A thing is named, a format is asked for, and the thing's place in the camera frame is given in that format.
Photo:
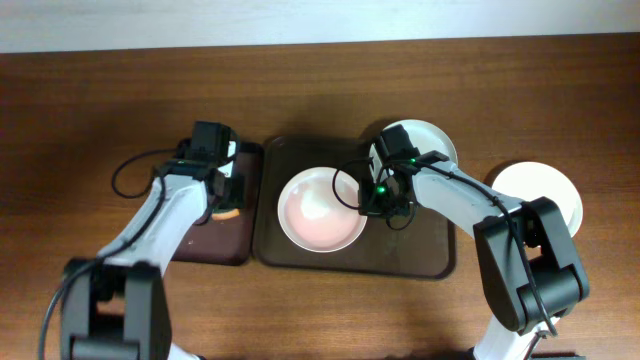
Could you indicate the small black sponge tray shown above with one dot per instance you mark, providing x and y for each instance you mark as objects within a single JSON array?
[{"x": 228, "y": 242}]

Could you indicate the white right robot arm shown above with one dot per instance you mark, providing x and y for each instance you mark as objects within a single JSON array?
[{"x": 531, "y": 272}]

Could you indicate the large brown serving tray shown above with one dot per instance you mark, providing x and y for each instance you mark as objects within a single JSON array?
[{"x": 426, "y": 249}]

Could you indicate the green and orange sponge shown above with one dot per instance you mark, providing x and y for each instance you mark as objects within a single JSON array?
[{"x": 225, "y": 215}]

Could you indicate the white plate with red blob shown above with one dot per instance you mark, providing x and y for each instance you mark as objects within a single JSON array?
[{"x": 530, "y": 180}]

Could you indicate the white plate with red streak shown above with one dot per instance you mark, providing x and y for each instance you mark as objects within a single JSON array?
[{"x": 425, "y": 137}]

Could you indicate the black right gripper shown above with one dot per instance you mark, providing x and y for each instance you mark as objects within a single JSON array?
[{"x": 368, "y": 205}]

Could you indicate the white plate with pink smear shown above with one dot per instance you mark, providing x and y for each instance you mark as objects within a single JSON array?
[{"x": 313, "y": 210}]

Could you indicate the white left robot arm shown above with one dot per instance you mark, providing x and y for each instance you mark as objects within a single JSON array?
[{"x": 113, "y": 306}]

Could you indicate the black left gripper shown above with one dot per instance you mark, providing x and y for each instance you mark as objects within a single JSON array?
[{"x": 236, "y": 197}]

